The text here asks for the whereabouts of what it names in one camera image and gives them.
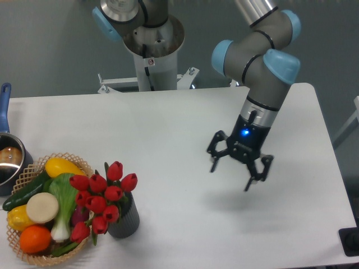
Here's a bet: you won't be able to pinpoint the white frame at right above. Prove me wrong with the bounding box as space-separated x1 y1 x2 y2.
332 96 358 150

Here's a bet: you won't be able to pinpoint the orange fruit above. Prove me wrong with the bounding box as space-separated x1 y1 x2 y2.
19 225 52 254

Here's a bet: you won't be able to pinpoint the black pedestal cable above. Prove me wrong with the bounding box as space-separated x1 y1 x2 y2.
141 44 155 91

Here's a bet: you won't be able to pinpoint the purple sweet potato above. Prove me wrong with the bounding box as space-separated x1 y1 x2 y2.
71 206 90 227

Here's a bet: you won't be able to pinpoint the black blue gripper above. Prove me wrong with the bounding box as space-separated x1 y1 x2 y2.
206 113 274 192

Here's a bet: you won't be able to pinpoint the dark green cucumber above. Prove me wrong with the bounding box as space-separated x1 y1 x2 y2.
2 171 51 211

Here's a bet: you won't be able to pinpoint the red tulip bouquet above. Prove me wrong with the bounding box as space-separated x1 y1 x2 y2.
70 161 138 245

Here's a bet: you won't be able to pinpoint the black box at edge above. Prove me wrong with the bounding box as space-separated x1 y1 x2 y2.
338 227 358 257

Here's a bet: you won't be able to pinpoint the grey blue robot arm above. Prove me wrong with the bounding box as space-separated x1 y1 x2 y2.
92 1 301 183

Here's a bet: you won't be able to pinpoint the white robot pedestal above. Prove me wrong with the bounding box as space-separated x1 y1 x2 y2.
93 8 200 92

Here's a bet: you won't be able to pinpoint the green bok choy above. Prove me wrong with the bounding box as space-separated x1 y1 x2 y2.
49 173 77 242

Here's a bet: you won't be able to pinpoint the dark grey ribbed vase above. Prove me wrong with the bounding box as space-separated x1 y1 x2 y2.
108 192 140 239

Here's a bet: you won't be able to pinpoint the blue handled saucepan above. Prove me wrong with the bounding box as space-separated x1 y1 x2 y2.
1 82 33 197

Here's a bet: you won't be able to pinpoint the green bean pods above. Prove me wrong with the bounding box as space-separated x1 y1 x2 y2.
51 242 79 257

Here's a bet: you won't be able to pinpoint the yellow bell pepper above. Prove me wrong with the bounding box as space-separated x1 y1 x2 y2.
7 205 36 231

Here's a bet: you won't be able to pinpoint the beige round disc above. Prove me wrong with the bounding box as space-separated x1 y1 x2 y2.
26 192 59 224

